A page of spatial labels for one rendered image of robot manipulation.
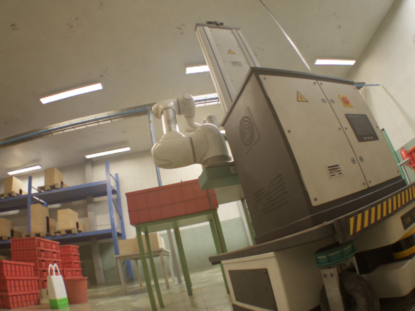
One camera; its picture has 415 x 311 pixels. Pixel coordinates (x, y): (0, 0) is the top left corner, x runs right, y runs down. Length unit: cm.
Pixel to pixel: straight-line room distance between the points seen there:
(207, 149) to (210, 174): 14
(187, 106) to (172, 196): 66
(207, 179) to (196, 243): 635
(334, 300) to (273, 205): 34
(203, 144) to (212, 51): 62
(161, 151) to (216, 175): 30
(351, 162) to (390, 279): 38
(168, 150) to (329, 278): 91
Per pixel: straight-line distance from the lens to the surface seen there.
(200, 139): 121
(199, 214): 156
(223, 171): 114
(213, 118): 259
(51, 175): 790
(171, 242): 359
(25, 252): 427
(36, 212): 783
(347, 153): 80
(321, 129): 77
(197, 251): 740
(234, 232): 756
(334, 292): 62
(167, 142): 121
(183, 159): 119
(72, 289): 290
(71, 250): 522
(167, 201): 157
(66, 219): 721
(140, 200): 160
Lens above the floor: 33
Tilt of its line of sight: 24 degrees up
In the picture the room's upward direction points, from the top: 15 degrees counter-clockwise
